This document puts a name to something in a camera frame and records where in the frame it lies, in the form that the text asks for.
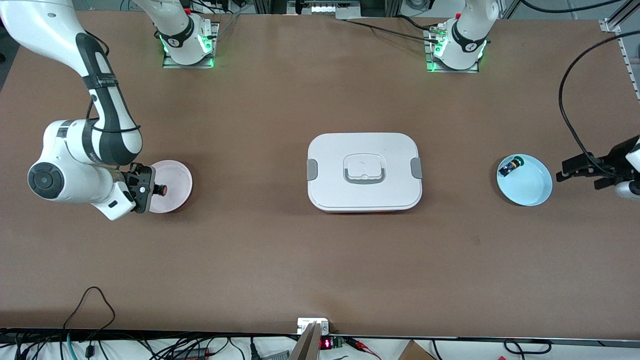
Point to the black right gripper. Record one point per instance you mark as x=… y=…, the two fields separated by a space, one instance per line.
x=135 y=167

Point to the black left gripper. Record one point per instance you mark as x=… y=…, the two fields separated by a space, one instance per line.
x=613 y=163

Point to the orange push button switch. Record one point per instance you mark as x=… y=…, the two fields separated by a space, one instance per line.
x=160 y=190

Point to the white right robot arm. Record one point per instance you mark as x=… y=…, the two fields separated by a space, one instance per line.
x=65 y=145

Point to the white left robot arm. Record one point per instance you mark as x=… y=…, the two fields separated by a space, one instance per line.
x=467 y=30

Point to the pink round plate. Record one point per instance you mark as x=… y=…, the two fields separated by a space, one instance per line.
x=175 y=182

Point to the light blue round plate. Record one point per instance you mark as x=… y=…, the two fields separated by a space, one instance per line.
x=527 y=187

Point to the small blue black object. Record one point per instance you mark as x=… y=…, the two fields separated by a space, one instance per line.
x=511 y=166

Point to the black power adapter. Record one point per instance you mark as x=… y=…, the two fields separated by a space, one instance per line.
x=192 y=354

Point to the white lidded container box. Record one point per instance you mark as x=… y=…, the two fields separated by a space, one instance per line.
x=365 y=195

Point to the red digit display board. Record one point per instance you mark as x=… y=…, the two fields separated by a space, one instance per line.
x=326 y=343

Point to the brown cardboard piece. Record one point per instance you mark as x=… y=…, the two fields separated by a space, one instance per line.
x=415 y=352

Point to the red clip leads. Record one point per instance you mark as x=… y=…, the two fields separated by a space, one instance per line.
x=360 y=345

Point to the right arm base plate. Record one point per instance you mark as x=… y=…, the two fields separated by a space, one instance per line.
x=187 y=62

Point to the aluminium profile frame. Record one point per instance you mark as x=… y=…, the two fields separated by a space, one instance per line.
x=611 y=25

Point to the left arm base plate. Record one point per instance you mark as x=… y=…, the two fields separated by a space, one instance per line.
x=452 y=70

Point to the aluminium camera mount bar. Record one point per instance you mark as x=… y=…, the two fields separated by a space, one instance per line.
x=307 y=345

